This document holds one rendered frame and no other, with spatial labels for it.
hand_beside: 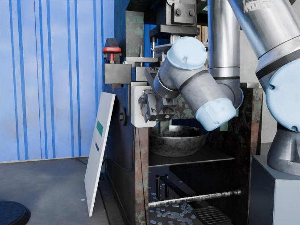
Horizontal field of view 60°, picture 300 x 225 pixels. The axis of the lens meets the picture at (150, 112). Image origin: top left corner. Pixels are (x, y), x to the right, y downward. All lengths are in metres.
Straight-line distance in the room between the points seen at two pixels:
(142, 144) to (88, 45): 1.52
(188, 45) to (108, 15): 1.87
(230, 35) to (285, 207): 0.39
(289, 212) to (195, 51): 0.36
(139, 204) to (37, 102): 1.53
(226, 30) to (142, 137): 0.46
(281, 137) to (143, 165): 0.49
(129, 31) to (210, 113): 0.95
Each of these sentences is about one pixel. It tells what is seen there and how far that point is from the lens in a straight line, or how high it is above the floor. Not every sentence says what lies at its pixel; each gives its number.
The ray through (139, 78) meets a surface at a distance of 1.05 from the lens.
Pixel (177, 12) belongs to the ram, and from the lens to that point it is 1.16.
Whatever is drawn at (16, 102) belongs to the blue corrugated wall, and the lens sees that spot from 2.30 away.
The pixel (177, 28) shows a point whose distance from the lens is 1.21.
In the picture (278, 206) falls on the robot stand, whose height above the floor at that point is 0.40.
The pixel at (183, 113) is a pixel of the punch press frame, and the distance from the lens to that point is 1.02.
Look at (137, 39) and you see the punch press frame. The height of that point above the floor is 0.86.
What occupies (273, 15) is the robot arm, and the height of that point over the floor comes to 0.75.
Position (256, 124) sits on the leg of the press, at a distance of 1.13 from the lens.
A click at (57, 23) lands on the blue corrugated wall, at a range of 2.34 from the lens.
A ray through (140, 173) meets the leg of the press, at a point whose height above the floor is 0.32.
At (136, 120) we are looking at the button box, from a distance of 0.85.
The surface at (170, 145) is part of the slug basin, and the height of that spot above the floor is 0.37.
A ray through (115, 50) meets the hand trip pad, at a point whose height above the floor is 0.75.
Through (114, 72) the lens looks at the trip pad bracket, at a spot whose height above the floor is 0.67.
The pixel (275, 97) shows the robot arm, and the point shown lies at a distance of 0.46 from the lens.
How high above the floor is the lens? 0.63
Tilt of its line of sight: 6 degrees down
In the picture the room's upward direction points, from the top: straight up
